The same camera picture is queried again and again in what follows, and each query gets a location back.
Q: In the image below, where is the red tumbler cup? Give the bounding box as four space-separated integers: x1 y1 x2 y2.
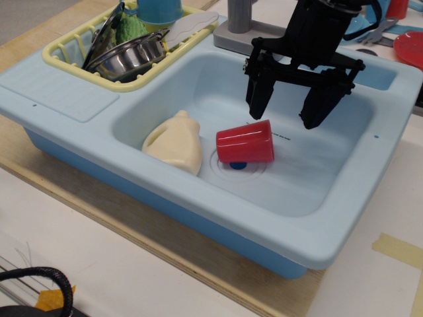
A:
385 0 409 20

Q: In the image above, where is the red plastic cup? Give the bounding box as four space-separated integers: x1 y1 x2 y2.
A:
215 120 275 163

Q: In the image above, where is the light blue toy sink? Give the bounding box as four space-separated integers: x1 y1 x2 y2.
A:
1 33 422 278

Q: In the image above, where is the red plate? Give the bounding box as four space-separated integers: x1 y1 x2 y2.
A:
393 31 422 70

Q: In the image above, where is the blue drain plug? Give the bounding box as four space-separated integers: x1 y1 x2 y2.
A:
229 162 248 170

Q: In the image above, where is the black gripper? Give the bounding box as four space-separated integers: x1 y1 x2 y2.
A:
245 1 365 129

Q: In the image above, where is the blue cup in rack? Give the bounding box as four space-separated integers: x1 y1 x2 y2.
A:
124 0 184 24

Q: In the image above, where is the blue tumbler cup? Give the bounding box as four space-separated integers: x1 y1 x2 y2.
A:
364 0 391 24

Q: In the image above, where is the light blue plate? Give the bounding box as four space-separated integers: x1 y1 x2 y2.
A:
340 15 371 45

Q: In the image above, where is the green toy vegetable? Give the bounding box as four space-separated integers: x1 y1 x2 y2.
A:
115 16 149 45

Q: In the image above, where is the grey toy knife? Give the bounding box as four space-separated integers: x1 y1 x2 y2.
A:
164 11 219 50

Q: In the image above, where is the orange tape piece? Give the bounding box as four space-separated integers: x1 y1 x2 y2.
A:
34 289 65 312

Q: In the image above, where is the black braided cable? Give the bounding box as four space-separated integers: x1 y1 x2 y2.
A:
0 266 73 317

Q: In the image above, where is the cream toy detergent bottle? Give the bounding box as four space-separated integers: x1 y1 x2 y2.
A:
141 110 202 176

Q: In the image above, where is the metal pot lid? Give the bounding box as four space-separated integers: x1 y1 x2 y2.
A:
82 1 125 70

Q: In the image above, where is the grey toy faucet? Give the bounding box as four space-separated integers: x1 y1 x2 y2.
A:
213 0 286 55

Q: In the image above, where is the yellow masking tape strip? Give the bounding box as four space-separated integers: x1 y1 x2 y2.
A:
372 233 422 271

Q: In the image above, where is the grey toy fork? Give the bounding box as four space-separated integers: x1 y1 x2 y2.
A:
358 17 399 48

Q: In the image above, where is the yellow dish drying rack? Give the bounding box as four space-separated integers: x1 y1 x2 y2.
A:
42 8 218 92

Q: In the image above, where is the stainless steel pot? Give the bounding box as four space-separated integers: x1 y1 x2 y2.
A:
86 28 169 83

